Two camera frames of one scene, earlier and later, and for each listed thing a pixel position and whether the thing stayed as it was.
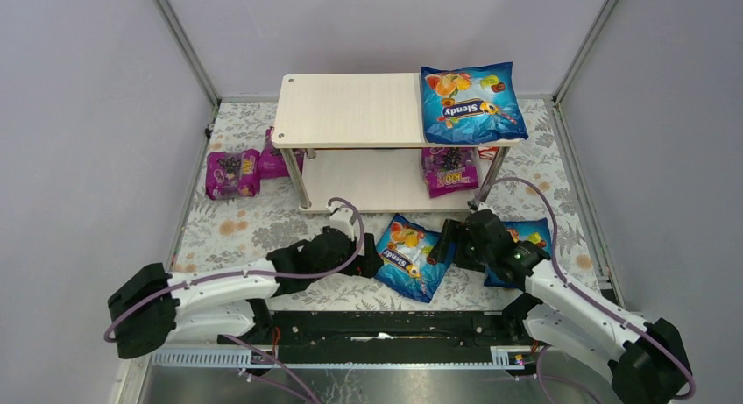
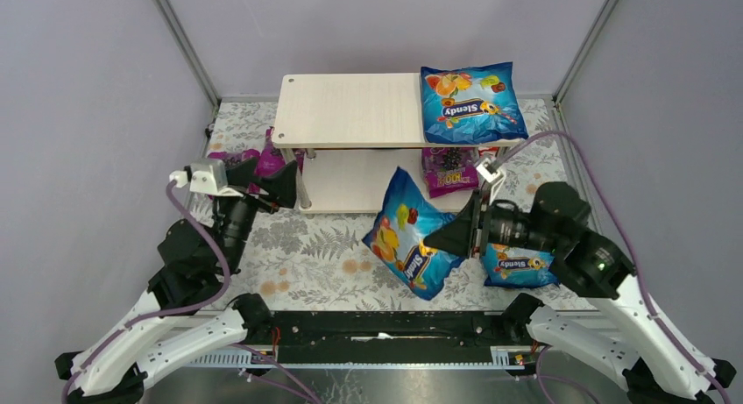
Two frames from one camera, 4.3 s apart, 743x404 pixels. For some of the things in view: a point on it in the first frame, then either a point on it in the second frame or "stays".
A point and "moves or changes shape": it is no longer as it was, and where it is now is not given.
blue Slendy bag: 471,103 stays
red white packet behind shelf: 488,152 stays
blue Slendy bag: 403,251 moves or changes shape
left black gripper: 357,257 -> 253,191
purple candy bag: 448,170 stays
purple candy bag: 272,163 stays
